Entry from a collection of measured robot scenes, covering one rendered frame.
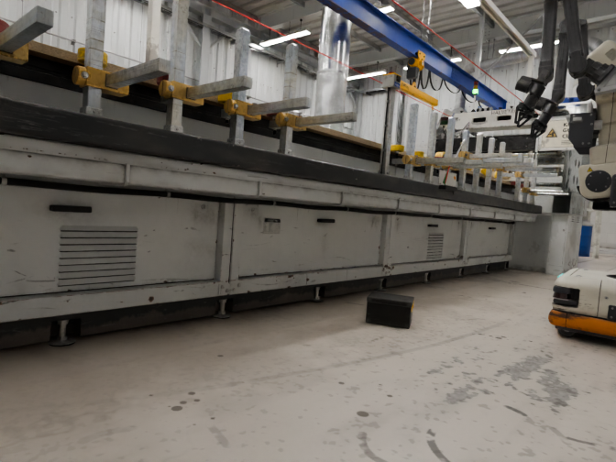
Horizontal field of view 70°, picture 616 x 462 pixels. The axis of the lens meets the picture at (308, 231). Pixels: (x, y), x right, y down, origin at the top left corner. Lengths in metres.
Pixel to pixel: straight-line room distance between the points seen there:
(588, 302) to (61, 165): 2.07
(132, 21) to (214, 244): 8.25
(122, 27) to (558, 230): 8.10
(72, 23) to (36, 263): 8.00
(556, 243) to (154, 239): 4.23
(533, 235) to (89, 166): 4.66
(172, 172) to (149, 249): 0.36
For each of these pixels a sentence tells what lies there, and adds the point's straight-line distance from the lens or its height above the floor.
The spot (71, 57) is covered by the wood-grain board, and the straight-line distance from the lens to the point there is 1.54.
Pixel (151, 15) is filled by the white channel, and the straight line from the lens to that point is 2.65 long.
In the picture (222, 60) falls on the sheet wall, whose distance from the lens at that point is 10.89.
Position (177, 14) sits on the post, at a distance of 1.55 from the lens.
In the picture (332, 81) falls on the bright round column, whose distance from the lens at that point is 7.00.
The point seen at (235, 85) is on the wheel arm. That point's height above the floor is 0.82.
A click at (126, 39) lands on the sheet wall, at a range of 9.73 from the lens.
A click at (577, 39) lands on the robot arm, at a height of 1.35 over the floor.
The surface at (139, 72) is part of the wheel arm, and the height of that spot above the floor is 0.79.
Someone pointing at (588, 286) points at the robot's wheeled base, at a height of 0.25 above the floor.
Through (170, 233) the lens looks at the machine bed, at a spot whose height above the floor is 0.36.
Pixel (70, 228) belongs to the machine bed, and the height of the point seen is 0.37.
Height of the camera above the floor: 0.50
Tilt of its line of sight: 3 degrees down
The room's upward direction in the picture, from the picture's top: 4 degrees clockwise
